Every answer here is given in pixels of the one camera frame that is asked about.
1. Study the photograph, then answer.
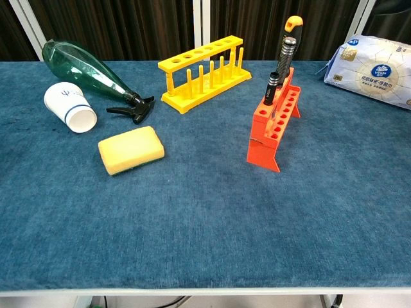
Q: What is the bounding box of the yellow sponge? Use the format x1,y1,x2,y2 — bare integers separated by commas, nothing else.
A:
98,126,166,176

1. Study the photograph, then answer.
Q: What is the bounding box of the white metal frame post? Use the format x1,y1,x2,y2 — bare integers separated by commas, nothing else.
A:
348,0,377,37
192,0,211,61
8,0,45,62

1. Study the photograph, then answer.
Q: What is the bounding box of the grey table leg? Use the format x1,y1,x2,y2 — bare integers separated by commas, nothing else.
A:
319,294,343,308

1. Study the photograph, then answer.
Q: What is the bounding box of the green spray bottle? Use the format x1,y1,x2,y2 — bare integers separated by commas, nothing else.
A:
42,39,155,125

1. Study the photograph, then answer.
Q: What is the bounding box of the black pleated curtain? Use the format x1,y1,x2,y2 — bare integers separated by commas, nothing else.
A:
0,0,411,62

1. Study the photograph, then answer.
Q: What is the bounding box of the black orange handle screwdriver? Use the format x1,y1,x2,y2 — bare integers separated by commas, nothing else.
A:
276,15,304,88

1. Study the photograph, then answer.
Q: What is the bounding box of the silver black metal tool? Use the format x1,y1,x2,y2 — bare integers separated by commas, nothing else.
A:
274,37,298,90

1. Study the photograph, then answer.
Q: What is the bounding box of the white paper cup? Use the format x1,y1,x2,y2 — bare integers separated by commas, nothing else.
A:
44,81,98,133

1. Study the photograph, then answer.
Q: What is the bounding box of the yellow test tube rack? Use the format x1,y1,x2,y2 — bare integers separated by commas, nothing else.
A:
157,36,253,115

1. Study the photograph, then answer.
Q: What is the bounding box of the wet wipes pack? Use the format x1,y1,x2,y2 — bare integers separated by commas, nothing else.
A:
316,34,411,112

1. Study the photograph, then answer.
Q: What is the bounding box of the blue tablecloth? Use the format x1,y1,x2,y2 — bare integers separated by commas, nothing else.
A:
0,59,411,291

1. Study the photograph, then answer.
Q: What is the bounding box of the small black flashlight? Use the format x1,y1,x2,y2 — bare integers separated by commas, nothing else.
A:
263,72,281,107

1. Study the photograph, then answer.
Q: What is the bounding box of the white table edge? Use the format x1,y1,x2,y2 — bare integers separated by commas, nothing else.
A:
0,287,411,296

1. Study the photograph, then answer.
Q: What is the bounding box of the orange plastic tool holder rack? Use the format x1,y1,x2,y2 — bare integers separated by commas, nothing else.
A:
246,66,302,174

